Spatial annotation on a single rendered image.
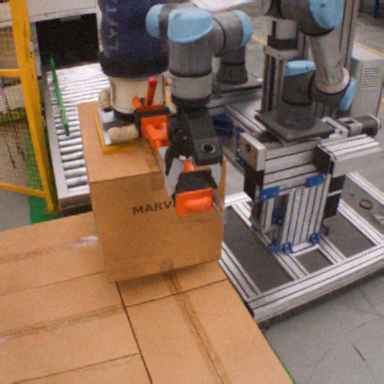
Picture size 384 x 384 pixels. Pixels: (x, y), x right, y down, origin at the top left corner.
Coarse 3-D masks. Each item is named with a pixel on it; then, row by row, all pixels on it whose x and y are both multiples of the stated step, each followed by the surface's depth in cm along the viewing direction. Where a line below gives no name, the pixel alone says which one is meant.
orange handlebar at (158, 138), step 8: (136, 104) 119; (152, 128) 105; (152, 136) 100; (160, 136) 100; (152, 144) 103; (160, 144) 98; (168, 144) 102; (184, 168) 90; (192, 168) 89; (192, 200) 79; (200, 200) 79; (208, 200) 80; (192, 208) 79; (200, 208) 79
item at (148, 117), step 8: (136, 112) 110; (144, 112) 112; (152, 112) 112; (160, 112) 112; (168, 112) 111; (136, 120) 108; (144, 120) 106; (152, 120) 106; (160, 120) 107; (136, 128) 111; (144, 128) 107; (160, 128) 108; (144, 136) 108
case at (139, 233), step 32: (96, 160) 119; (128, 160) 119; (224, 160) 119; (96, 192) 112; (128, 192) 115; (160, 192) 118; (224, 192) 126; (96, 224) 125; (128, 224) 121; (160, 224) 125; (192, 224) 129; (128, 256) 128; (160, 256) 132; (192, 256) 137
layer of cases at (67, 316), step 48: (0, 240) 167; (48, 240) 168; (96, 240) 169; (0, 288) 144; (48, 288) 146; (96, 288) 147; (144, 288) 147; (192, 288) 148; (0, 336) 126; (48, 336) 128; (96, 336) 129; (144, 336) 130; (192, 336) 130; (240, 336) 130
